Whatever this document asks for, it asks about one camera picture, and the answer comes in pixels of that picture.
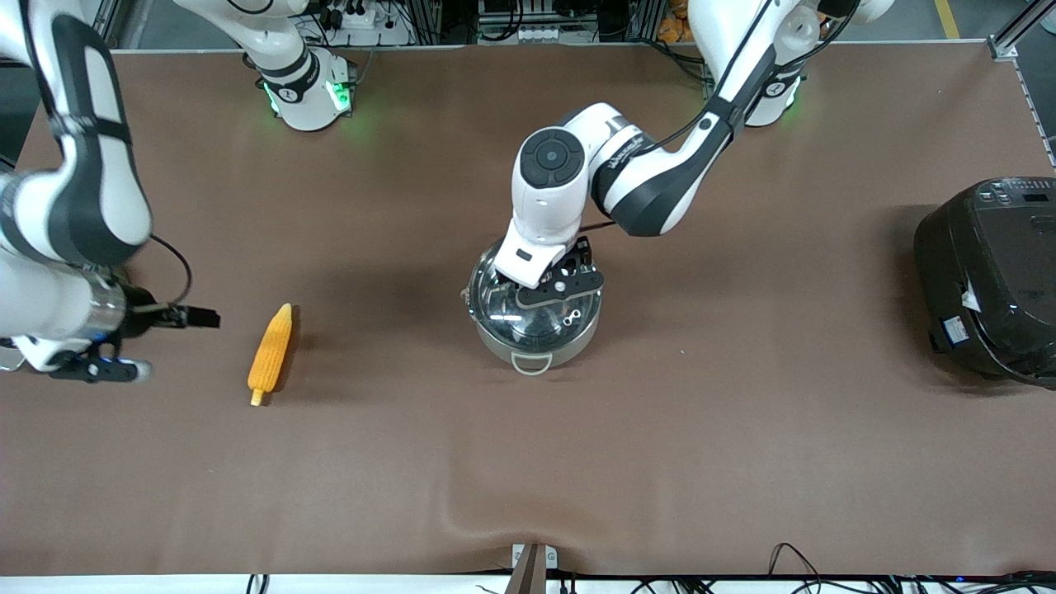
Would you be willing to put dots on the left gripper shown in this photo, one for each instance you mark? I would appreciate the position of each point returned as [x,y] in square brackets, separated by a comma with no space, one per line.
[580,255]

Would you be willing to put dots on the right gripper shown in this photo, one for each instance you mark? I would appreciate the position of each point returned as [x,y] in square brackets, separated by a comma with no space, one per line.
[139,315]

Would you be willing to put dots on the glass pot lid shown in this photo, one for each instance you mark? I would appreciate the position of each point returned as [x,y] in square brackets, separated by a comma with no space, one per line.
[536,326]

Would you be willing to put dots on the yellow corn cob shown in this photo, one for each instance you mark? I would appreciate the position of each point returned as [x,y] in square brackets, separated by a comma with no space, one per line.
[271,355]

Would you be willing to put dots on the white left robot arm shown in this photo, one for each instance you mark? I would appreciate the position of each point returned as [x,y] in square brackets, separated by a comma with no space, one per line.
[652,190]

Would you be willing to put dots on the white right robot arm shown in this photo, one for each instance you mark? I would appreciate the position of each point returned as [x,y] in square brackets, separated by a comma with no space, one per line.
[82,190]

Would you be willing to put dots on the stainless steel pot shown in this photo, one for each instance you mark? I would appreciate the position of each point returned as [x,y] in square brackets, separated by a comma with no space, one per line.
[503,353]

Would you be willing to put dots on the brown tablecloth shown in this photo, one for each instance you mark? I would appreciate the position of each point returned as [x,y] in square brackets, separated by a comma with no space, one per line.
[528,462]

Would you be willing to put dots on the orange packaged snacks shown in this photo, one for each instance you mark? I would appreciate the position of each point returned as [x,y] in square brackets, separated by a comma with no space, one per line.
[675,25]

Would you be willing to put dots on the white power strip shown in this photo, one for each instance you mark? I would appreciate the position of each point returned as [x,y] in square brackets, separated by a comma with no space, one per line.
[353,15]

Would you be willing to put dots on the black rice cooker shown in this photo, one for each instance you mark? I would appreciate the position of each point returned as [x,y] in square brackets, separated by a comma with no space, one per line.
[990,272]

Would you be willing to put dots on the metal table clamp bracket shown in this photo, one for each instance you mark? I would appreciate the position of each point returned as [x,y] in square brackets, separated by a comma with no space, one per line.
[532,565]

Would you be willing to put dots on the aluminium edge rail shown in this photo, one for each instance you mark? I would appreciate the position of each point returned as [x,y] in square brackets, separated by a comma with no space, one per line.
[1038,115]

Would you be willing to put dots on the aluminium frame profile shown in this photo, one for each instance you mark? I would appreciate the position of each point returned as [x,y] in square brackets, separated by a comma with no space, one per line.
[1019,29]

